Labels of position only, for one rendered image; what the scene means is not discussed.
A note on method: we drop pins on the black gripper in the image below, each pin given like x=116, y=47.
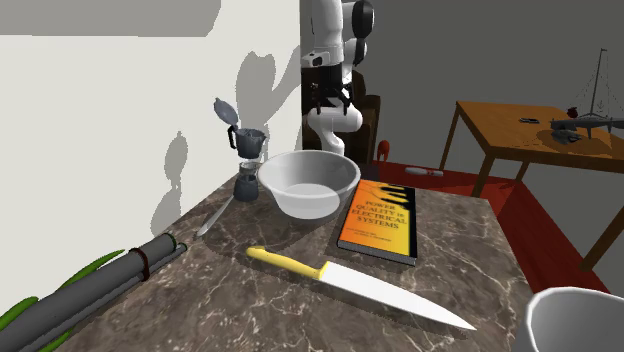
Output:
x=331, y=78

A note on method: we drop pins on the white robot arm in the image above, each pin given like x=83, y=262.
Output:
x=327, y=24

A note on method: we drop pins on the dark brown robot stand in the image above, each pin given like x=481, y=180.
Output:
x=369, y=126

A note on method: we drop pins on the small red figure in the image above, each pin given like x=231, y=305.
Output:
x=383, y=150

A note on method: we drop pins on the white bowl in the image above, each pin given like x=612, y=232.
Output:
x=309, y=187

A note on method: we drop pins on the grey moka pot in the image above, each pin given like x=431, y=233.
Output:
x=248, y=146

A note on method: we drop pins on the white elongated object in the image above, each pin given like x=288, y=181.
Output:
x=423, y=171

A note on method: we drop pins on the orange book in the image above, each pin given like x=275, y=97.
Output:
x=379, y=219

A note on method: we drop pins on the silver table knife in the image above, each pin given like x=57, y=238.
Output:
x=214, y=219

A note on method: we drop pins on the brown wooden table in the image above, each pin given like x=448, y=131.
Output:
x=497, y=131

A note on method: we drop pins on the small dark flat object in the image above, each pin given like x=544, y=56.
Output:
x=529, y=120

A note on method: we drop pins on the small red round object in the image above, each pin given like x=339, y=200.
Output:
x=572, y=113

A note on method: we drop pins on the red rug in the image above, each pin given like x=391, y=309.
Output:
x=536, y=229

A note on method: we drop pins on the grey model sailing ship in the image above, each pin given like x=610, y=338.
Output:
x=582, y=124

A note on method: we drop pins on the grey tubes with green leaves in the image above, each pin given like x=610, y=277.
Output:
x=83, y=292

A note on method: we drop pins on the white cup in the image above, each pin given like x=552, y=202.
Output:
x=575, y=322

